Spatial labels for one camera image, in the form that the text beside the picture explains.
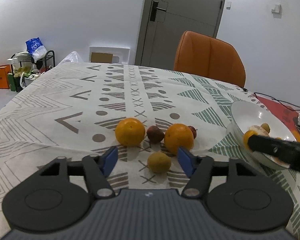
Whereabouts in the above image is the white wall switch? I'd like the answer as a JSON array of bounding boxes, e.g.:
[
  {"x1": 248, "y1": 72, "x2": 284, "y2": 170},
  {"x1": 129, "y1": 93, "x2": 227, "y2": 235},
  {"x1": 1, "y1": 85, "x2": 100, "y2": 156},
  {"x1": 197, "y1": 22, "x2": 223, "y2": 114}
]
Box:
[{"x1": 271, "y1": 3, "x2": 282, "y2": 14}]

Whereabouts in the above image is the patterned white tablecloth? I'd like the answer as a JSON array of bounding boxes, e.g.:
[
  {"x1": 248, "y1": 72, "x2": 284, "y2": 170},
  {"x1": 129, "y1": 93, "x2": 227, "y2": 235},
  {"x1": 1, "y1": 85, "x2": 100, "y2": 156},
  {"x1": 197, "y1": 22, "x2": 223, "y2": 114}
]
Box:
[{"x1": 0, "y1": 63, "x2": 300, "y2": 238}]

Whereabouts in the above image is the dark passion fruit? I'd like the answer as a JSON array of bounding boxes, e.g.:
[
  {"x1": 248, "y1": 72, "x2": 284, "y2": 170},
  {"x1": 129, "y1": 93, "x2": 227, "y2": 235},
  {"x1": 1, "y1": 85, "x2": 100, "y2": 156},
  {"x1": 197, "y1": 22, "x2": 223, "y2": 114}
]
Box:
[{"x1": 146, "y1": 126, "x2": 165, "y2": 144}]

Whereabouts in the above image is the grey door with lock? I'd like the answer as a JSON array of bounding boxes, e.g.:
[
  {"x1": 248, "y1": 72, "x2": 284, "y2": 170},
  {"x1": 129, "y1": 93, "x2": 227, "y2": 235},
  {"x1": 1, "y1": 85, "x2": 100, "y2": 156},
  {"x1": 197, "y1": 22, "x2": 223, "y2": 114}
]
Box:
[{"x1": 135, "y1": 0, "x2": 225, "y2": 69}]

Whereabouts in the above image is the black cable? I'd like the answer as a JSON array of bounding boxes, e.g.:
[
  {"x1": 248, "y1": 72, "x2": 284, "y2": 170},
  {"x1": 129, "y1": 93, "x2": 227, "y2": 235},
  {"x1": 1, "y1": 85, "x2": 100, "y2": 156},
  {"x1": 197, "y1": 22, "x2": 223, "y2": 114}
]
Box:
[{"x1": 242, "y1": 87, "x2": 300, "y2": 112}]

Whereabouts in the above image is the white foam packaging frame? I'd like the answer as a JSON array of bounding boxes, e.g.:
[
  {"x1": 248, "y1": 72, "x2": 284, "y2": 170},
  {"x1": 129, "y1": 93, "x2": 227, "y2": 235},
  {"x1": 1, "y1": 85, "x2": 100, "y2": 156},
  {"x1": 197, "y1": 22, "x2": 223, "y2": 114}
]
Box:
[{"x1": 89, "y1": 46, "x2": 130, "y2": 64}]

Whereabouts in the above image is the brown-green kiwi fruit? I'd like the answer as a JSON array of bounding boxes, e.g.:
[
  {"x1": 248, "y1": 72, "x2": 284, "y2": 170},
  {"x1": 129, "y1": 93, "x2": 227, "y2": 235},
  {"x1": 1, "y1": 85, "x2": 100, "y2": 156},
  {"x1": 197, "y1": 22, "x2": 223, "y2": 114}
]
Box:
[{"x1": 147, "y1": 152, "x2": 171, "y2": 173}]

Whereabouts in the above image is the white plate with blue rim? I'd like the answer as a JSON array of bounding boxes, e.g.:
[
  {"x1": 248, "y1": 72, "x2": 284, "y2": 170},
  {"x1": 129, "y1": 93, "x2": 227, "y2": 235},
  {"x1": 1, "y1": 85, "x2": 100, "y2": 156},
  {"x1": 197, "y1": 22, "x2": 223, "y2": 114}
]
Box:
[{"x1": 230, "y1": 101, "x2": 296, "y2": 170}]

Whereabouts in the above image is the small red apple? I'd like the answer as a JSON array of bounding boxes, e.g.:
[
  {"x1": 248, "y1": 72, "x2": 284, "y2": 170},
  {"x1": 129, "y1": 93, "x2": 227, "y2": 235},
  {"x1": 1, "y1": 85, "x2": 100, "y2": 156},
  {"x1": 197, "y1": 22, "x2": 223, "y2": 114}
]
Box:
[{"x1": 189, "y1": 126, "x2": 197, "y2": 139}]

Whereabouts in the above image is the orange gift bag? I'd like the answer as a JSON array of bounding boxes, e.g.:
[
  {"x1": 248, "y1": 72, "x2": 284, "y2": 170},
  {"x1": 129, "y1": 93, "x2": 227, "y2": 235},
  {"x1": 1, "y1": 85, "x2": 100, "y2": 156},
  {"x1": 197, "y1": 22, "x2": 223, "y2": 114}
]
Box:
[{"x1": 0, "y1": 64, "x2": 11, "y2": 89}]

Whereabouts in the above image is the red orange mat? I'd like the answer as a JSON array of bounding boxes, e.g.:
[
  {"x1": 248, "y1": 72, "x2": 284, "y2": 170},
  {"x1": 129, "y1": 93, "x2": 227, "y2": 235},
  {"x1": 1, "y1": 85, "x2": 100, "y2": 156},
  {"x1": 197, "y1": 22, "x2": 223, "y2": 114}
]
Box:
[{"x1": 257, "y1": 96, "x2": 300, "y2": 142}]

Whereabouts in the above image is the blue white plastic bag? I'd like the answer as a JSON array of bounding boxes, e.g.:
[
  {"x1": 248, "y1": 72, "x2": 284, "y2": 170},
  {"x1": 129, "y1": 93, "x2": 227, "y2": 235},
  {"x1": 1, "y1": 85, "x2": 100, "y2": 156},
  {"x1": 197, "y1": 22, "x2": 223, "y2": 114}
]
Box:
[{"x1": 25, "y1": 37, "x2": 47, "y2": 62}]

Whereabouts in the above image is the clear plastic bag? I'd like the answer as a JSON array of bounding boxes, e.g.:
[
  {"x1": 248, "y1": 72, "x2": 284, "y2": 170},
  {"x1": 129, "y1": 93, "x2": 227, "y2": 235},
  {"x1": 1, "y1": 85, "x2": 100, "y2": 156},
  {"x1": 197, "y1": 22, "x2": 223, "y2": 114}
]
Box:
[{"x1": 60, "y1": 51, "x2": 84, "y2": 64}]

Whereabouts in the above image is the round peeled pomelo segment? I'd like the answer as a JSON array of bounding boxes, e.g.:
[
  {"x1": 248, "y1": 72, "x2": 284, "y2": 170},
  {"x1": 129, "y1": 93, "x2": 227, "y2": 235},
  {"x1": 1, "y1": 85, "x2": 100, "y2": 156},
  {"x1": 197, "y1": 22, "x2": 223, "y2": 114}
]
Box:
[{"x1": 249, "y1": 125, "x2": 269, "y2": 137}]

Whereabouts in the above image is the large orange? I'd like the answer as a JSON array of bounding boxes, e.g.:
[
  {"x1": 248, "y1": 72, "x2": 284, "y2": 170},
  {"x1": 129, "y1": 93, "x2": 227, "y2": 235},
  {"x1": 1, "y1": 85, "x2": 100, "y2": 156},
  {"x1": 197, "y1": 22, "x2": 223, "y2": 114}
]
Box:
[
  {"x1": 164, "y1": 124, "x2": 194, "y2": 155},
  {"x1": 115, "y1": 118, "x2": 146, "y2": 147}
]

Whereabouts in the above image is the black metal rack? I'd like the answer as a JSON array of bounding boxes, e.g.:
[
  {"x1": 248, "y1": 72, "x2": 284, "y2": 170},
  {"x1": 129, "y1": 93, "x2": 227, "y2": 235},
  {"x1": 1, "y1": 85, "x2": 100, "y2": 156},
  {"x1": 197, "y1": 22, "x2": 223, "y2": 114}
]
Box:
[{"x1": 7, "y1": 50, "x2": 56, "y2": 92}]

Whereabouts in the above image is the orange leather chair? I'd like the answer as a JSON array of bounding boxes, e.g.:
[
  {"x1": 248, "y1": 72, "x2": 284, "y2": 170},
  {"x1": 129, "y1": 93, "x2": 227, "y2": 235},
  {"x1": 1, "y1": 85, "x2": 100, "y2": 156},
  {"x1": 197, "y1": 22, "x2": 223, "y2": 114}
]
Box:
[{"x1": 173, "y1": 30, "x2": 246, "y2": 88}]

